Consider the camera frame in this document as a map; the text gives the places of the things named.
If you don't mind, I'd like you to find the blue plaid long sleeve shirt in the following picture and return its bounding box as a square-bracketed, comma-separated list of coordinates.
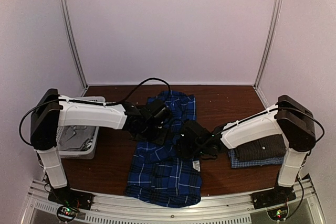
[124, 90, 202, 208]

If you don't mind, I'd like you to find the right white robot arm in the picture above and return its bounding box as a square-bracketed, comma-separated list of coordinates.
[176, 95, 317, 204]

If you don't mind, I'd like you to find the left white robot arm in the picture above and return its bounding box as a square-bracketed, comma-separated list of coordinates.
[24, 89, 172, 205]

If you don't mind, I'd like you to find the grey shirt in basket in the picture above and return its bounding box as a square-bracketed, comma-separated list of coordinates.
[58, 125, 96, 151]

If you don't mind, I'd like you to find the white plastic laundry basket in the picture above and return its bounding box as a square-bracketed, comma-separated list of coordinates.
[56, 95, 106, 160]

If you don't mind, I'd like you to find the dark striped folded shirt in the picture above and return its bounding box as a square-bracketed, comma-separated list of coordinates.
[234, 134, 286, 161]

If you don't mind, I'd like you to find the light blue checked folded shirt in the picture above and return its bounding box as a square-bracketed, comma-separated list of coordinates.
[228, 150, 284, 168]

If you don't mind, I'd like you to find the right circuit board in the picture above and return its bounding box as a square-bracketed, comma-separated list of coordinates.
[267, 206, 289, 222]

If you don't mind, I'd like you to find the circuit board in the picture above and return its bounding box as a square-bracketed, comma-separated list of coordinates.
[267, 206, 289, 222]
[56, 206, 78, 222]

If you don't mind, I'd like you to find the left circuit board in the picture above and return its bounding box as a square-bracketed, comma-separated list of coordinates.
[56, 206, 78, 222]

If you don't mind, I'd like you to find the front aluminium rail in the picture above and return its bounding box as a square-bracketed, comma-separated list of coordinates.
[26, 174, 323, 224]

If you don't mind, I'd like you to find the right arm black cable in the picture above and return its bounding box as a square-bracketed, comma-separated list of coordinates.
[199, 103, 326, 161]

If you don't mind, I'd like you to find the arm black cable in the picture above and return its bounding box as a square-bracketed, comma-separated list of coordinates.
[19, 77, 171, 146]
[199, 103, 326, 161]

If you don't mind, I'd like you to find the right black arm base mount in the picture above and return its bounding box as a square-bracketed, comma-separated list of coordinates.
[251, 182, 296, 209]

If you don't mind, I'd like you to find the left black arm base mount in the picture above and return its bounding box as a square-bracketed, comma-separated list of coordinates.
[48, 185, 94, 210]

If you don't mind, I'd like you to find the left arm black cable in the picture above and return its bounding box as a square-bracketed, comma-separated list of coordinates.
[19, 77, 171, 146]

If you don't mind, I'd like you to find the left aluminium frame post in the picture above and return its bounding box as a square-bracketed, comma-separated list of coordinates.
[59, 0, 88, 90]

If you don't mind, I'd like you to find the aluminium frame post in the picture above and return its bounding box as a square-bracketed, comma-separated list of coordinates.
[254, 0, 283, 90]
[59, 0, 88, 90]

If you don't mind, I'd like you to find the right aluminium frame post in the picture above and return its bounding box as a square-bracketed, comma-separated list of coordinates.
[254, 0, 283, 90]

